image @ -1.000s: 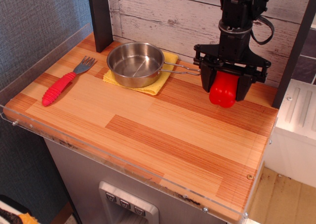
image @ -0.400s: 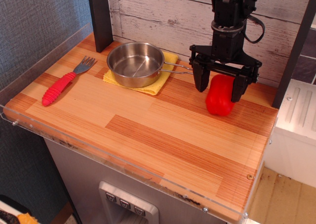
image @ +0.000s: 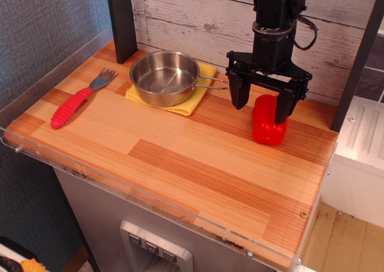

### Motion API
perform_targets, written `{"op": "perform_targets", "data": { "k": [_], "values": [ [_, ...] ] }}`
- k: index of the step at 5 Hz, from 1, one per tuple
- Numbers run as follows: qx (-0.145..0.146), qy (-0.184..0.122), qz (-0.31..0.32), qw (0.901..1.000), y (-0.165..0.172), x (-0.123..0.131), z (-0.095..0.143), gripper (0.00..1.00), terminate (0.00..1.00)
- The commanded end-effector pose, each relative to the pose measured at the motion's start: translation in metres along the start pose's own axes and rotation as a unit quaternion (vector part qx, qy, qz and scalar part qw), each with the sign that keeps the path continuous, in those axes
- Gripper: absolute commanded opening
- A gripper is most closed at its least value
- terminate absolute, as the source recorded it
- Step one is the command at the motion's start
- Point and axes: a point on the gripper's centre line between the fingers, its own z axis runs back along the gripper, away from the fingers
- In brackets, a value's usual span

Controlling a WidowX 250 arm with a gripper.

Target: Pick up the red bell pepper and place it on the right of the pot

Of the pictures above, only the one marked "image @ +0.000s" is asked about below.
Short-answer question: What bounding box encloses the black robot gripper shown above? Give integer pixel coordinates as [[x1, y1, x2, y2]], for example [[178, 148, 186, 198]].
[[226, 28, 313, 124]]

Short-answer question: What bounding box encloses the red bell pepper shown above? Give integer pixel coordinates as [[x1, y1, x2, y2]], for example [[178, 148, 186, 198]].
[[252, 94, 288, 146]]

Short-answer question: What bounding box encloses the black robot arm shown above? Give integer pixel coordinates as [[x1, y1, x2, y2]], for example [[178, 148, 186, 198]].
[[226, 0, 313, 124]]

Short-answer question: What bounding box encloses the stainless steel pot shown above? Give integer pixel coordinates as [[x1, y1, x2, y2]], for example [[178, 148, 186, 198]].
[[130, 51, 219, 107]]

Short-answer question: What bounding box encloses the yellow folded cloth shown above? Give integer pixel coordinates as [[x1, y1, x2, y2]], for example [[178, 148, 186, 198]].
[[125, 63, 217, 116]]

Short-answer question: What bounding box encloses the white cabinet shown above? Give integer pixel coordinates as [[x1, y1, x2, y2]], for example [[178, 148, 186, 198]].
[[320, 97, 383, 227]]

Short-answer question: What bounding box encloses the clear acrylic edge guard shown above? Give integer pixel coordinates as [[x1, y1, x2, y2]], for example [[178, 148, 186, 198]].
[[5, 41, 337, 271]]

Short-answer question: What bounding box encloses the grey toy fridge cabinet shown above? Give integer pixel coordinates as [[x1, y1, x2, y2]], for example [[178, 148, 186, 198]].
[[55, 169, 272, 271]]

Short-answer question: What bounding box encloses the silver dispenser panel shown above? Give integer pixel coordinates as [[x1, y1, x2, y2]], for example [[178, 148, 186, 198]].
[[120, 220, 194, 271]]

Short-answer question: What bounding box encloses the yellow object at corner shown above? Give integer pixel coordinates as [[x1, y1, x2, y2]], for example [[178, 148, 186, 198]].
[[20, 259, 47, 272]]

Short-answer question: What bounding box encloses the dark right vertical post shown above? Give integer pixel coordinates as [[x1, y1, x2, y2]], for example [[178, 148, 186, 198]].
[[331, 0, 383, 132]]

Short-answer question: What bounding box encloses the red handled fork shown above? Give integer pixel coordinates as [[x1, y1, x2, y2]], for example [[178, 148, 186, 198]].
[[51, 68, 117, 129]]

